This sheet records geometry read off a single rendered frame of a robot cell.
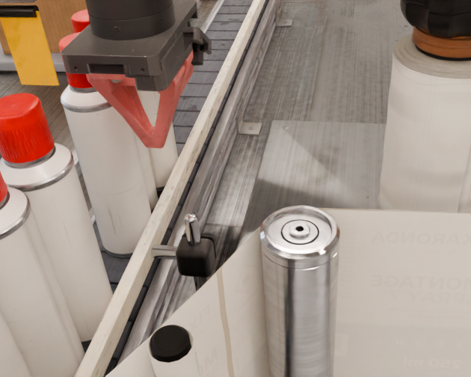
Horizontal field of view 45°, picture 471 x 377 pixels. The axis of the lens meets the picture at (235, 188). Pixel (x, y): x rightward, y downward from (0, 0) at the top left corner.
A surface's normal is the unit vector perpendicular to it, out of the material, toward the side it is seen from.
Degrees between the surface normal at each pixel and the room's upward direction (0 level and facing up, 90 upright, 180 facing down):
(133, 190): 90
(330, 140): 0
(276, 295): 90
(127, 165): 90
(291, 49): 0
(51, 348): 90
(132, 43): 0
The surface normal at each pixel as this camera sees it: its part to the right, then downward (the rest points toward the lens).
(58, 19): -0.09, 0.61
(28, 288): 0.71, 0.39
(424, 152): -0.55, 0.50
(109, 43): -0.07, -0.80
